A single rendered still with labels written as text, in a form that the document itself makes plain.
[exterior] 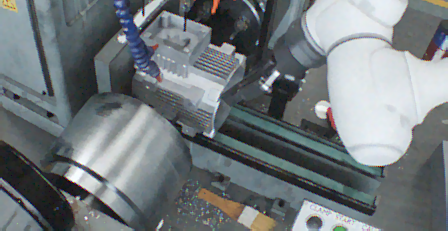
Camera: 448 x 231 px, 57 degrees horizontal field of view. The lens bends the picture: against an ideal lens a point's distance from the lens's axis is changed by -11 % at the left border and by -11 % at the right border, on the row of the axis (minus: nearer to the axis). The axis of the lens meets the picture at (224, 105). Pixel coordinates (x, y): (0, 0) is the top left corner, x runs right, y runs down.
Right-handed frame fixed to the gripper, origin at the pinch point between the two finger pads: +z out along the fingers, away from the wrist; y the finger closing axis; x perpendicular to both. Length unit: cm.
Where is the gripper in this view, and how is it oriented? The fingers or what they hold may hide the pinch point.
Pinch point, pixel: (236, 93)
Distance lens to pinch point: 92.3
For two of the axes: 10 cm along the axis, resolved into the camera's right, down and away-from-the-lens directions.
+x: 7.4, 6.5, 2.1
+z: -5.4, 3.7, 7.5
